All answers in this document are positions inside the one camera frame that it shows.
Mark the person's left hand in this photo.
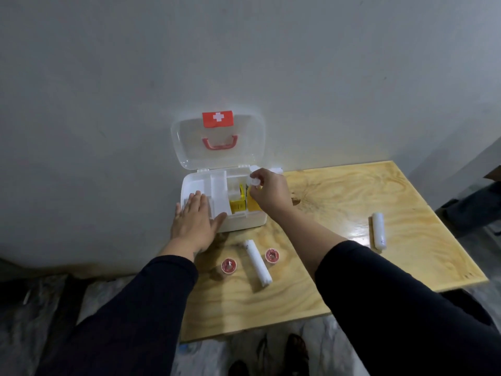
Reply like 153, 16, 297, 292
171, 191, 228, 254

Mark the person's right hand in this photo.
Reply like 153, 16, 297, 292
249, 168, 294, 222

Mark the yellow bottle with white cap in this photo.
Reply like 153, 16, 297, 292
245, 177, 264, 213

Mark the green and yellow medicine box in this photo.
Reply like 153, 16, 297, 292
229, 183, 247, 215

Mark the white first aid box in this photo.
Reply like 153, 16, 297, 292
170, 110, 269, 233

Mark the person's right forearm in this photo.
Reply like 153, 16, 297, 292
273, 209, 501, 376

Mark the person's left forearm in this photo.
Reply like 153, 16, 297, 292
35, 238, 199, 376

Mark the person's right sandal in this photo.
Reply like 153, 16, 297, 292
283, 333, 310, 376

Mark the wooden table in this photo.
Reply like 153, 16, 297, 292
180, 160, 489, 343

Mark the black bag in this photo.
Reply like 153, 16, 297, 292
438, 288, 501, 332

